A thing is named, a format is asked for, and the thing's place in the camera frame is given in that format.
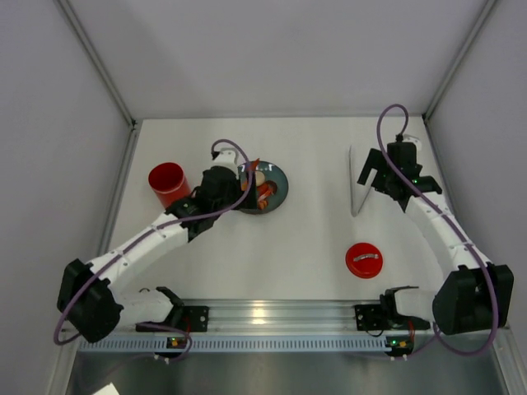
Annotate orange shrimp piece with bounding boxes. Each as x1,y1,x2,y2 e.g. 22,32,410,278
247,158,260,171

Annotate red sausage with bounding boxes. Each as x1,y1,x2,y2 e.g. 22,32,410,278
257,184,276,199

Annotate metal serving tongs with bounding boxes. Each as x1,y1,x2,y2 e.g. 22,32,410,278
348,145,377,217

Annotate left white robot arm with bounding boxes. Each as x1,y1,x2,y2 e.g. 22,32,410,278
54,164,257,346

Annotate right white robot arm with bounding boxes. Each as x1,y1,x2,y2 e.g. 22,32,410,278
357,142,514,335

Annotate blue ceramic plate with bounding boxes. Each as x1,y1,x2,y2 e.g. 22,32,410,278
239,160,289,215

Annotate red cylindrical container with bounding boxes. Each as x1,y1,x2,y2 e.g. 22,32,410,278
148,162,191,208

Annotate red round lid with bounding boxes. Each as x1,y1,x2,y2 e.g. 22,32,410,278
345,242,384,279

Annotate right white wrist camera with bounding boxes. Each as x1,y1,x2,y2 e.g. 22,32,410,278
396,133,422,151

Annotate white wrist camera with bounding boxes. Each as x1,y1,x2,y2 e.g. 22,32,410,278
396,133,422,151
212,147,239,170

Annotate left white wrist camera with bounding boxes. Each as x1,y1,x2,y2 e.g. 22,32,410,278
212,147,239,170

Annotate left black base bracket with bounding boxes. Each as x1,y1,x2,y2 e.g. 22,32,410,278
135,305,209,333

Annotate black base bracket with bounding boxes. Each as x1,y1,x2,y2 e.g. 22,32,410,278
135,305,209,333
353,304,390,332

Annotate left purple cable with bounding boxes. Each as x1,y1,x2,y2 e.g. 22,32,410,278
52,138,257,345

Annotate right black base bracket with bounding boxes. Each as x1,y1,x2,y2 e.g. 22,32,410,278
353,304,390,332

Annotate aluminium mounting rail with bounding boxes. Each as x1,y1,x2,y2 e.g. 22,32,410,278
185,300,376,335

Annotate grey slotted cable duct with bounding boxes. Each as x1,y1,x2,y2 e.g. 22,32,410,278
78,334,396,353

